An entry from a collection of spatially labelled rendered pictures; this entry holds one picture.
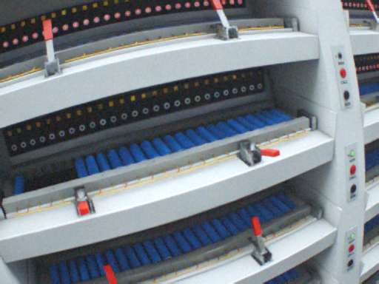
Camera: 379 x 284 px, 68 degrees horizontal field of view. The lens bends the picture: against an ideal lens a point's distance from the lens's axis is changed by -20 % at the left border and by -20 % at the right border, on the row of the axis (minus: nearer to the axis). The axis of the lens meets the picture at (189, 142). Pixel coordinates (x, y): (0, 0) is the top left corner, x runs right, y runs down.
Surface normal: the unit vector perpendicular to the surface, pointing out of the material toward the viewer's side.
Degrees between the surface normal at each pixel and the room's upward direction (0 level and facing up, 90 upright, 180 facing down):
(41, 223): 16
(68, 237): 106
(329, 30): 90
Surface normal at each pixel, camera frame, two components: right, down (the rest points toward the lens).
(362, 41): 0.39, 0.37
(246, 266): -0.09, -0.90
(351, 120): 0.35, 0.11
